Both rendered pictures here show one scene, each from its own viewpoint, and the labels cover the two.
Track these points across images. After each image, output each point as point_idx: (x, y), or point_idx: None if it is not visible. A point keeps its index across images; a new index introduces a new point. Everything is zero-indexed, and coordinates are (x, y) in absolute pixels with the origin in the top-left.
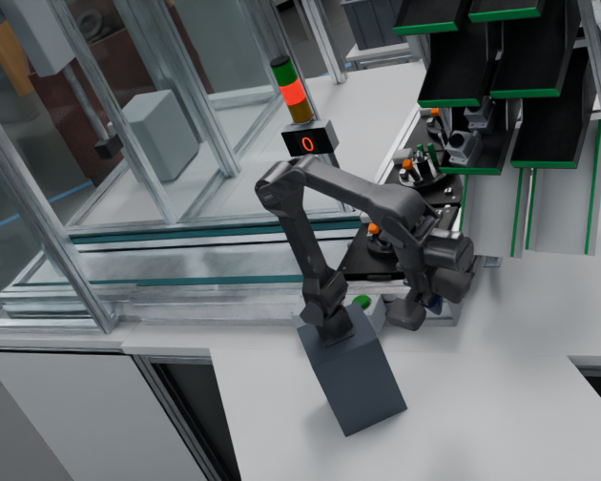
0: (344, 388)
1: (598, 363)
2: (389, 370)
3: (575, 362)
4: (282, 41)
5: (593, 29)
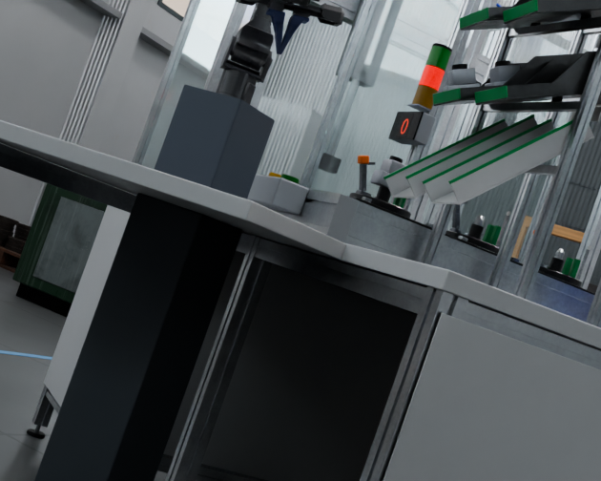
0: (186, 127)
1: (358, 260)
2: (224, 141)
3: (346, 256)
4: (457, 35)
5: None
